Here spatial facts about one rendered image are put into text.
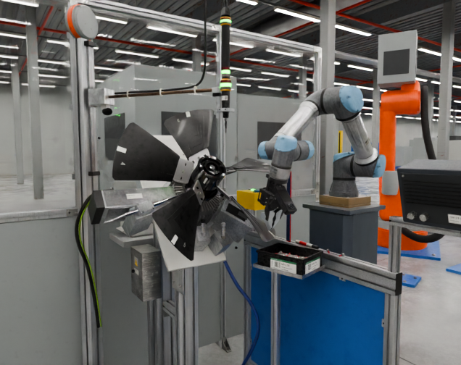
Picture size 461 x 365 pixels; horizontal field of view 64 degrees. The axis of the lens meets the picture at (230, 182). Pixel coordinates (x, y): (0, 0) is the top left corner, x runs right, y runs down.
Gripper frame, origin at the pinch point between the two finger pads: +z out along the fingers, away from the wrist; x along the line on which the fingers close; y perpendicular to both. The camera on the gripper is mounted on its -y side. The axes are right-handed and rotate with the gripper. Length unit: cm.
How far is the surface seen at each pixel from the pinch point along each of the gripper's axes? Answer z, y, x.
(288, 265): 12.6, -8.1, -5.3
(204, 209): 0.5, 21.8, 17.5
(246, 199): 10, 47, -23
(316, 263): 12.1, -11.1, -17.5
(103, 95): -33, 78, 44
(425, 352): 97, -18, -140
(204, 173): -16.5, 18.1, 22.4
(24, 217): 28, 85, 75
